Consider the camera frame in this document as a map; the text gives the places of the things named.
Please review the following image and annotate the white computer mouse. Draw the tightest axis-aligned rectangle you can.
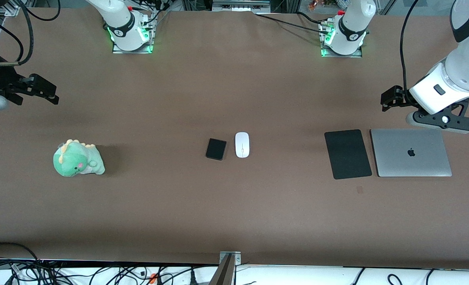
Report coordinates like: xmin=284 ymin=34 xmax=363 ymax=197
xmin=235 ymin=132 xmax=250 ymax=159

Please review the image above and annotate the black smartphone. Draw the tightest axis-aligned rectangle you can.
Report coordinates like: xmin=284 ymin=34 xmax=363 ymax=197
xmin=206 ymin=138 xmax=227 ymax=161

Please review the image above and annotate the black mouse pad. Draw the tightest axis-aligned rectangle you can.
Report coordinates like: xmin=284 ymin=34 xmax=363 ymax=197
xmin=324 ymin=129 xmax=373 ymax=180

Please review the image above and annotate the silver laptop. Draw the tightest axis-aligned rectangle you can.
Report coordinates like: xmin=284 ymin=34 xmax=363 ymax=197
xmin=370 ymin=128 xmax=453 ymax=178

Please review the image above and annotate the green dinosaur plush toy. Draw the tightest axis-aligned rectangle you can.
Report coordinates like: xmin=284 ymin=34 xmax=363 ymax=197
xmin=53 ymin=139 xmax=106 ymax=178

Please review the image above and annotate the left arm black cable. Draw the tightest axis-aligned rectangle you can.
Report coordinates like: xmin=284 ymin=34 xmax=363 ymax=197
xmin=399 ymin=0 xmax=422 ymax=100

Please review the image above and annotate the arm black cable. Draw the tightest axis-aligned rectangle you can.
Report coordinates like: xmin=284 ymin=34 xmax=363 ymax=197
xmin=399 ymin=0 xmax=422 ymax=100
xmin=0 ymin=0 xmax=61 ymax=67

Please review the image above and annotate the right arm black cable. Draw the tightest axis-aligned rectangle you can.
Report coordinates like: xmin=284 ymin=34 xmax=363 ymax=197
xmin=0 ymin=0 xmax=61 ymax=67

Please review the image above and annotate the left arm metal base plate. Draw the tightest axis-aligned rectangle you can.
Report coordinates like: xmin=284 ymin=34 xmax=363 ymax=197
xmin=320 ymin=20 xmax=364 ymax=58

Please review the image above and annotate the aluminium frame corner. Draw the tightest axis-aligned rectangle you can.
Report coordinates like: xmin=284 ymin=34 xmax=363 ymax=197
xmin=0 ymin=0 xmax=20 ymax=17

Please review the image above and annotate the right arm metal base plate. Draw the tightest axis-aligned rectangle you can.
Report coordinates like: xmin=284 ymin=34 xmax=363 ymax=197
xmin=112 ymin=12 xmax=154 ymax=54

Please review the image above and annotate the black cable across table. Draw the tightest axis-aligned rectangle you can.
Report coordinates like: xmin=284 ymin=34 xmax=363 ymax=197
xmin=254 ymin=11 xmax=332 ymax=34

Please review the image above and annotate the looped black floor cable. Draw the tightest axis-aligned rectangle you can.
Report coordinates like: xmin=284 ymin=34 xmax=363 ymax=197
xmin=0 ymin=242 xmax=42 ymax=265

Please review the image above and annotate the aluminium frame rail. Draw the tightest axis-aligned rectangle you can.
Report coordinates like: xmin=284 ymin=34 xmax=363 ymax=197
xmin=212 ymin=0 xmax=271 ymax=13

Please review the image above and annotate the metal table edge bracket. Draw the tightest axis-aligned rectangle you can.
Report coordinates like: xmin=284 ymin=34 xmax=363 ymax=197
xmin=213 ymin=251 xmax=242 ymax=285

